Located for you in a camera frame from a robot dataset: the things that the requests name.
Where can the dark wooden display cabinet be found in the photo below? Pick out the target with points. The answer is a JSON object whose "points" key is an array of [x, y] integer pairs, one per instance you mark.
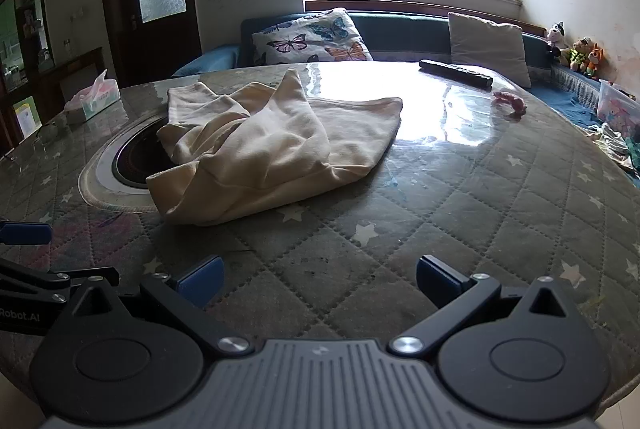
{"points": [[22, 49]]}

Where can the black remote control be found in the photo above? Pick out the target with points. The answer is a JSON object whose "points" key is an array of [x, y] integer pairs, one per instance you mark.
{"points": [[455, 71]]}

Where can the pile of light clothes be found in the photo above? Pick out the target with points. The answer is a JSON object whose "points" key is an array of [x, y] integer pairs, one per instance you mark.
{"points": [[612, 141]]}

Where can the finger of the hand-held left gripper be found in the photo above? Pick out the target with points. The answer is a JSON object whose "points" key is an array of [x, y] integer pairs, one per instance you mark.
{"points": [[60, 281], [27, 233]]}

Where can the brown plush bear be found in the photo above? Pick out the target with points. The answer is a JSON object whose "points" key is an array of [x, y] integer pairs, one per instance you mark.
{"points": [[580, 54]]}

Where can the butterfly print pillow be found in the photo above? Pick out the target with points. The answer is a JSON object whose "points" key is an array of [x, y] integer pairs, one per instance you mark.
{"points": [[310, 36]]}

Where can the blue sofa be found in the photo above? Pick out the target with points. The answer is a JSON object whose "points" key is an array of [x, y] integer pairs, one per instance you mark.
{"points": [[410, 34]]}

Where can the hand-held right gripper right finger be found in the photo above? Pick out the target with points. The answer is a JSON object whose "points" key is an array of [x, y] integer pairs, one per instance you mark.
{"points": [[437, 279]]}

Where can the black and white plush cow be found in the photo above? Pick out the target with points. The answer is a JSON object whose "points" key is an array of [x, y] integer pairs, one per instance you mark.
{"points": [[556, 39]]}

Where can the round built-in induction cooker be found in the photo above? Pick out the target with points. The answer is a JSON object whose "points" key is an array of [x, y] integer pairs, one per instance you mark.
{"points": [[130, 159]]}

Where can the tissue box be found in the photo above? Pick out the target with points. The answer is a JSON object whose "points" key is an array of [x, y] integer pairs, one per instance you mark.
{"points": [[92, 96]]}

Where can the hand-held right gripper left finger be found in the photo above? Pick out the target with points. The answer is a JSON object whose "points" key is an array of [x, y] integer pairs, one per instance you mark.
{"points": [[200, 281]]}

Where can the clear plastic storage box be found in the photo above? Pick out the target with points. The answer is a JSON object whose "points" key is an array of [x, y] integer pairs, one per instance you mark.
{"points": [[617, 106]]}

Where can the cream garment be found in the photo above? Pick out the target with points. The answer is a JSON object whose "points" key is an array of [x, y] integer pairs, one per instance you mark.
{"points": [[260, 144]]}

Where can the orange plush toy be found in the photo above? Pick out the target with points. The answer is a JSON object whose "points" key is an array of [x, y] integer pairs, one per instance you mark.
{"points": [[595, 59]]}

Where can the dark wooden sideboard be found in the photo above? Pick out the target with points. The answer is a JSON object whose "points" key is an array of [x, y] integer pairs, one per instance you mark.
{"points": [[75, 74]]}

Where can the small pink toy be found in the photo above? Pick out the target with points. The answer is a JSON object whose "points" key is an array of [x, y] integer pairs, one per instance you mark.
{"points": [[512, 103]]}

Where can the plain grey pillow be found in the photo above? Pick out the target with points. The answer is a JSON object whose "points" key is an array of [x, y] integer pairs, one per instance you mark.
{"points": [[490, 44]]}

